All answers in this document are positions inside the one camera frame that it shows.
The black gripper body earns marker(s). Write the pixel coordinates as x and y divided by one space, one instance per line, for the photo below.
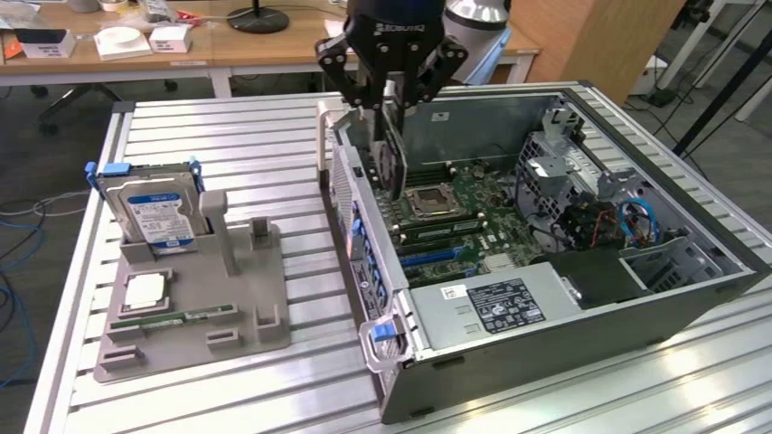
395 31

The black graphics card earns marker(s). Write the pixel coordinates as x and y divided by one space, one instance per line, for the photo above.
395 158

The stack of white papers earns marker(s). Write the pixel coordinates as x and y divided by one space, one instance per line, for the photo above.
335 31

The wooden desk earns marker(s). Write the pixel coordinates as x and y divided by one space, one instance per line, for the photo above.
271 50

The black round lamp base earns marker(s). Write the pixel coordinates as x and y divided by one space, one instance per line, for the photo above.
259 22

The wooden cabinet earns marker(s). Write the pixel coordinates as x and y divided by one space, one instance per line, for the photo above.
591 45

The metal disk bay cage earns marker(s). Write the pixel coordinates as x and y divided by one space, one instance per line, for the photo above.
543 167

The small white carton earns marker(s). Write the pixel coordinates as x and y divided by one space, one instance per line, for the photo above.
171 43

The CPU socket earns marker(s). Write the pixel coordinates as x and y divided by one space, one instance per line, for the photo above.
431 203

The installed black RAM stick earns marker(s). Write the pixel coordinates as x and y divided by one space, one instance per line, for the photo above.
441 224
443 233

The green motherboard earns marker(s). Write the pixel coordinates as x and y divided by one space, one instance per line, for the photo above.
501 226

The dark floor power adapter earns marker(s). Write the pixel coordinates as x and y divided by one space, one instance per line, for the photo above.
663 97

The blue expansion slot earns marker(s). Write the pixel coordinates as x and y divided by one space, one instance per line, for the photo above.
429 258

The hard disk with blue carrier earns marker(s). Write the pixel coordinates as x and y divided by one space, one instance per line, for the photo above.
154 212

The silver chipset heatsink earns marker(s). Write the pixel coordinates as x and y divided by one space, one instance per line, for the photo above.
502 263

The grey cup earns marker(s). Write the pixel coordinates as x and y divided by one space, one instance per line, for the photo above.
83 5

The black stand pole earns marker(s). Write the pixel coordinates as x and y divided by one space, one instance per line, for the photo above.
725 92

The white box with black lid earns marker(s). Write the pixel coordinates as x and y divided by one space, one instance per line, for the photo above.
46 47

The grey plastic parts rack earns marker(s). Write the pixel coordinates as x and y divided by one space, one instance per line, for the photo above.
199 294

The grey power supply unit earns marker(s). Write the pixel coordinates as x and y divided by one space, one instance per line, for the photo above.
459 325

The silver CPU chip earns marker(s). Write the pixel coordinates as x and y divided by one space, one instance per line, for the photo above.
145 291

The blue case latch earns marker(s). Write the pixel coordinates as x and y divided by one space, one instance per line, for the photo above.
382 334

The green RAM stick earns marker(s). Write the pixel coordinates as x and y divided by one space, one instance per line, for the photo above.
175 318

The open grey PC case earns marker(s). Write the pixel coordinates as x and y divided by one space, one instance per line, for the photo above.
543 370

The white table frame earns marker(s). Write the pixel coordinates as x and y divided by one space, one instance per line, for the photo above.
687 45

